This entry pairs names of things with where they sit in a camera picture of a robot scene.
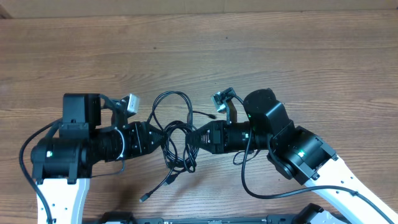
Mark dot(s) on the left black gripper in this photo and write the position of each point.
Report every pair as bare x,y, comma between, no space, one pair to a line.
140,136

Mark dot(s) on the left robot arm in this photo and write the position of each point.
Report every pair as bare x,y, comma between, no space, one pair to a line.
93,128

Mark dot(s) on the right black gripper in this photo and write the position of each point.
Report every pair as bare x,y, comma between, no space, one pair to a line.
217,130

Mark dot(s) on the black aluminium mounting rail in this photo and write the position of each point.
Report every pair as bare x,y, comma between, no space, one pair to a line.
312,214

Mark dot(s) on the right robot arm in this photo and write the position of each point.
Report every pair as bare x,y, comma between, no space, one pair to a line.
295,152

